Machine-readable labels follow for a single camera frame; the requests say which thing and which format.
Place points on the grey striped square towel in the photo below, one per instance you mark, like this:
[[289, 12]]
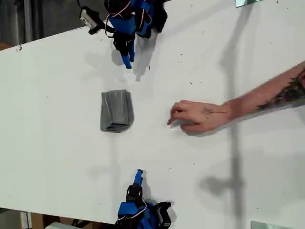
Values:
[[116, 112]]

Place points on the person's hand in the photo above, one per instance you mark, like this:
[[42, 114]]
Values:
[[202, 117]]

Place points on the white plastic container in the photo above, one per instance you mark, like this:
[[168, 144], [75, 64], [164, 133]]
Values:
[[57, 226]]

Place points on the grey metal bar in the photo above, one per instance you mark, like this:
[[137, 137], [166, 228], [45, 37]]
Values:
[[27, 21]]

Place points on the arm camera box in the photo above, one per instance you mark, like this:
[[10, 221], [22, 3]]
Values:
[[164, 215], [91, 20]]

